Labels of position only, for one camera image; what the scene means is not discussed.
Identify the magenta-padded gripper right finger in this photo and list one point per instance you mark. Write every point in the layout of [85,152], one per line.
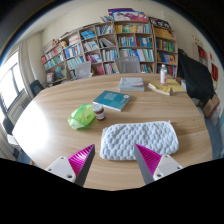
[163,166]

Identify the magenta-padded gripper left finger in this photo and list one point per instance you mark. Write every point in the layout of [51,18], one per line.
[63,166]

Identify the white textured towel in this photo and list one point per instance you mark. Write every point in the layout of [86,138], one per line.
[140,138]

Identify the green plastic bag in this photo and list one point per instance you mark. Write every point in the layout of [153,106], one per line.
[81,116]

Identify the cardboard box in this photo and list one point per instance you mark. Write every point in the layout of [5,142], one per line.
[211,106]

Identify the yellow book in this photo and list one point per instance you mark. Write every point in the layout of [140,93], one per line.
[159,88]
[176,86]

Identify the teal book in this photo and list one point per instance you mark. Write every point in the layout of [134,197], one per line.
[111,99]

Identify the dark office chair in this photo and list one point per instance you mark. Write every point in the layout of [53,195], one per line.
[36,88]

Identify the grey book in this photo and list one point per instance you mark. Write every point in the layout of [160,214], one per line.
[131,84]

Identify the clear plastic bottle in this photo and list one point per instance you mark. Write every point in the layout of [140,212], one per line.
[163,75]

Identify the black cloth cover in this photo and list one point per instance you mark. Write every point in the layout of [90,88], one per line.
[195,76]

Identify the grey mesh office chair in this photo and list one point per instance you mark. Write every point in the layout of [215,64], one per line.
[83,70]
[127,65]

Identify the window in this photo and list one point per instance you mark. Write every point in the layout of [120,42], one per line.
[10,83]

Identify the wooden bookshelf unit with books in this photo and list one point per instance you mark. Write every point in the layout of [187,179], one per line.
[133,41]

